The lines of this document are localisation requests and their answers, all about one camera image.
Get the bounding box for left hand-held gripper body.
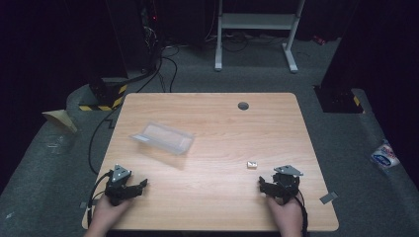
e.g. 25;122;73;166
104;164;140;207

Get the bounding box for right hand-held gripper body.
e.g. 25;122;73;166
265;164;304;205

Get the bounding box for person's left hand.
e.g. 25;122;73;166
84;195;134;237

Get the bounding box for person's right hand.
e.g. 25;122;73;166
266;194;304;237

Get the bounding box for grey tape strip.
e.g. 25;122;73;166
318;191;339;205

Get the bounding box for clear plastic box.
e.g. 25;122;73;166
128;120;196;156

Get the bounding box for clear plastic wrap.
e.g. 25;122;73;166
44;133;68;156

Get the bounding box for tan cardboard piece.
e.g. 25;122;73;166
42;109;79;134

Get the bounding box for white blue tissue packet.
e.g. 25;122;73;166
370;138;402;171

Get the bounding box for dark equipment rack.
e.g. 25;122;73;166
107;0;164;74

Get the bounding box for white metal stand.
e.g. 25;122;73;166
213;0;306;74

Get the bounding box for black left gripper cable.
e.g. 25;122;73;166
86;170;114;229

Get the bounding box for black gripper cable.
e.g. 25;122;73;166
86;170;114;229
294;192;309;237

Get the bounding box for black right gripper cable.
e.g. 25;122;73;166
294;192;309;237

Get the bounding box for black floor cable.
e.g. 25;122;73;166
87;45;180;176

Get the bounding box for bundle of floor cables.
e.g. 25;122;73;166
202;30;286;54

